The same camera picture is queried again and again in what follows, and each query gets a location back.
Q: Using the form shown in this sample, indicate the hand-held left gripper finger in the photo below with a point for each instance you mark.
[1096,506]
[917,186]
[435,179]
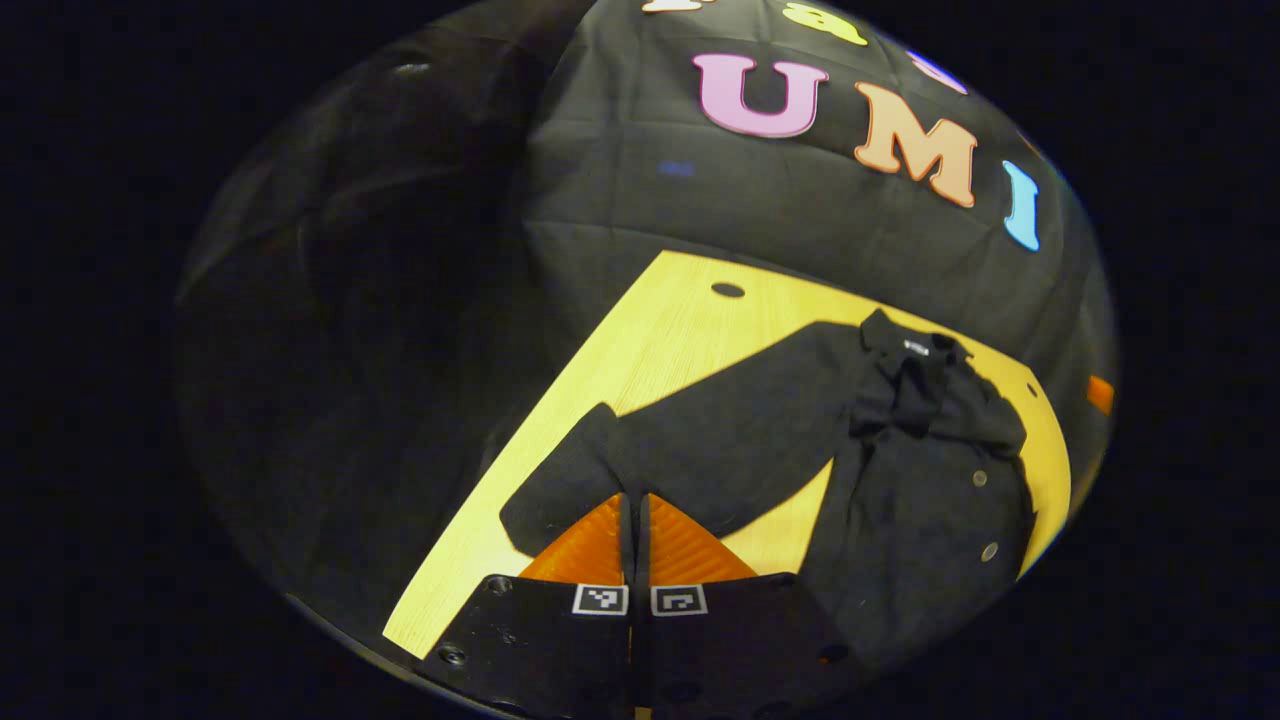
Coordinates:
[627,550]
[643,550]

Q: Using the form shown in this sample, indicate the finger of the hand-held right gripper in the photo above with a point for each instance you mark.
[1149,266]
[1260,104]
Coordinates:
[1101,395]

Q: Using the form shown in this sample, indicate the black button cardigan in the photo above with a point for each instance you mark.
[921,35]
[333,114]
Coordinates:
[720,440]

